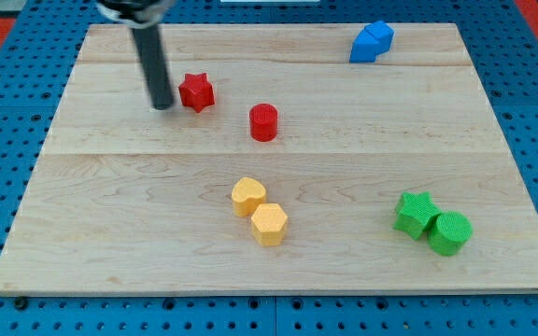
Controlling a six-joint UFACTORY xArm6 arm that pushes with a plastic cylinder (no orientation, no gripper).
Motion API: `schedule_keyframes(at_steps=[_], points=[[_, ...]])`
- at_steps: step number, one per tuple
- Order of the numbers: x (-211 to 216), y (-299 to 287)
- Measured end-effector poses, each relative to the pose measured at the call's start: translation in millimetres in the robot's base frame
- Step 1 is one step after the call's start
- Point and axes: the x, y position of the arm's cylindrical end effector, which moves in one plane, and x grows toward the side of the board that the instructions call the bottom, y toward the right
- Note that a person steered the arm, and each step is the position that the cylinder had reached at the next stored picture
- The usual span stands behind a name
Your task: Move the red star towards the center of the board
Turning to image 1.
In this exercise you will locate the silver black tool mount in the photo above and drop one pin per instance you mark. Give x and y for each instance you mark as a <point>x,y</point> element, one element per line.
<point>137,14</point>

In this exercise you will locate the light wooden board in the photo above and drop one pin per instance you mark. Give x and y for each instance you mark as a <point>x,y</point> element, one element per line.
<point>128,201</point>

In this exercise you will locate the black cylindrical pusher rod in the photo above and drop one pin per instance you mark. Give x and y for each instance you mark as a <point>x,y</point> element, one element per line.
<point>150,52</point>

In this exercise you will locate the green star block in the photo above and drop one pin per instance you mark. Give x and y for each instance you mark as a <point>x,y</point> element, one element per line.
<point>415,214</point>

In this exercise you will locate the green cylinder block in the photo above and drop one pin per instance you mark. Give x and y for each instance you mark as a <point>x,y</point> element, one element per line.
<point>450,232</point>

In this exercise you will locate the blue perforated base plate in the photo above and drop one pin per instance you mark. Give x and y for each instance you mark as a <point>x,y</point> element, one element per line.
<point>37,58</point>

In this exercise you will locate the blue angular block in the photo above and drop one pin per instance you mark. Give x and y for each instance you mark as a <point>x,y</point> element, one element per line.
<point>364,48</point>

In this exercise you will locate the red star block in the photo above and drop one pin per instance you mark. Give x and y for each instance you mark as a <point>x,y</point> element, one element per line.
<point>196,92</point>

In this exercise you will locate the yellow heart block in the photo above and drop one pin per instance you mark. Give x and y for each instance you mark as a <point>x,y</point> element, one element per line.
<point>247,195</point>

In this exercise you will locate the red cylinder block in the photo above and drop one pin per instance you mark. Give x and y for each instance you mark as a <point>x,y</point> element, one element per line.
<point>263,121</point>

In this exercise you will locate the yellow hexagon block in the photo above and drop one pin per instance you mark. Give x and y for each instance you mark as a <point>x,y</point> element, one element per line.
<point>269,224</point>

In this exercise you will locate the blue cube block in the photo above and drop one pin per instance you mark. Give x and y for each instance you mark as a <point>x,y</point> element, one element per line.
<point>382,33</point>

